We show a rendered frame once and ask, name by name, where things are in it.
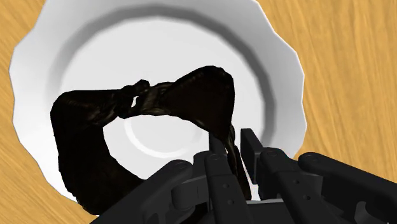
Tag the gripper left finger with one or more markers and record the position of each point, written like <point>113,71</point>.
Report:
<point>221,186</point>

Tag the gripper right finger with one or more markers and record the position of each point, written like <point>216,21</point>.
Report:
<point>297,186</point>

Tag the white scalloped plate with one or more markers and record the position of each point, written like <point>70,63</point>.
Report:
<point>161,52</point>

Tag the dark brown twisted pretzel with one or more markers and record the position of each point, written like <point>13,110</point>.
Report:
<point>83,145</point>

